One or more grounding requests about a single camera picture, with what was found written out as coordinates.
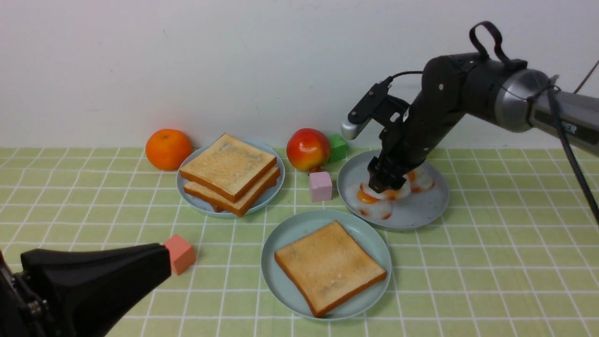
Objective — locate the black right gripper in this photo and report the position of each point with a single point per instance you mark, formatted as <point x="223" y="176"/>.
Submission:
<point x="423" y="130"/>

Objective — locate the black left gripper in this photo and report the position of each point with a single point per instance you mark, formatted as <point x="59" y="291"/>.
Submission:
<point x="79" y="293"/>

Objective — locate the toast slice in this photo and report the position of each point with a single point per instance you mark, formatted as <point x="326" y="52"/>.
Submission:
<point x="217" y="208"/>
<point x="228" y="167"/>
<point x="329" y="268"/>
<point x="240" y="207"/>

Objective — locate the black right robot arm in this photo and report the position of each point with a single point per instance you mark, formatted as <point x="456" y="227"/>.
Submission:
<point x="506" y="94"/>

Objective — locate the grey egg plate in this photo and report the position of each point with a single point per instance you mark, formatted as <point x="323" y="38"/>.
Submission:
<point x="417" y="210"/>

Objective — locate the green cube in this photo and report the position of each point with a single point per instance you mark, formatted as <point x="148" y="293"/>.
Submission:
<point x="338" y="148"/>

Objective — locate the pink cube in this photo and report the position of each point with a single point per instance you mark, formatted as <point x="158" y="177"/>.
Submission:
<point x="320" y="186"/>

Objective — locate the red yellow apple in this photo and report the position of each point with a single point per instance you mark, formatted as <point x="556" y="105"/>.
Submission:
<point x="308" y="150"/>

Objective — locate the salmon red cube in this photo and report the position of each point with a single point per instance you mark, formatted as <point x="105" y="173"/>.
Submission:
<point x="181" y="253"/>

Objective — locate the teal front plate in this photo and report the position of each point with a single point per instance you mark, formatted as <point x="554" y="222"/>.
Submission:
<point x="306" y="223"/>

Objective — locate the light blue bread plate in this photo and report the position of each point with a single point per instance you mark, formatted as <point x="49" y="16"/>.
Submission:
<point x="204" y="207"/>

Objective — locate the orange fruit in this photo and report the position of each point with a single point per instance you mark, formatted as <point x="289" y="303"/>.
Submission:
<point x="167" y="149"/>

